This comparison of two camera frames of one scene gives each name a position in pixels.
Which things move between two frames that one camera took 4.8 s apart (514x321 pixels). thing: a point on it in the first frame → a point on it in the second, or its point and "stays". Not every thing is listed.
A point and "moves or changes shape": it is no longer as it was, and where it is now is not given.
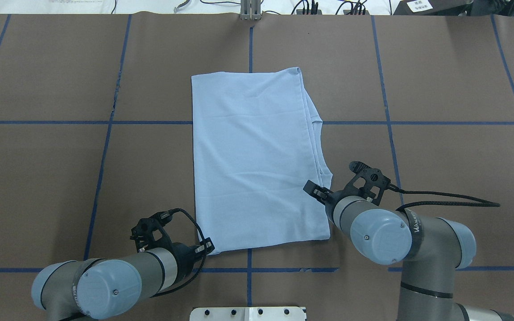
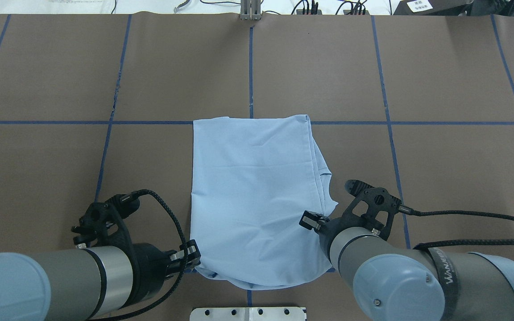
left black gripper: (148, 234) → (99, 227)
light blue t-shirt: (255, 147) moves or changes shape
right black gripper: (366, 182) → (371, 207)
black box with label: (433, 7) stays
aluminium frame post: (250, 10) stays
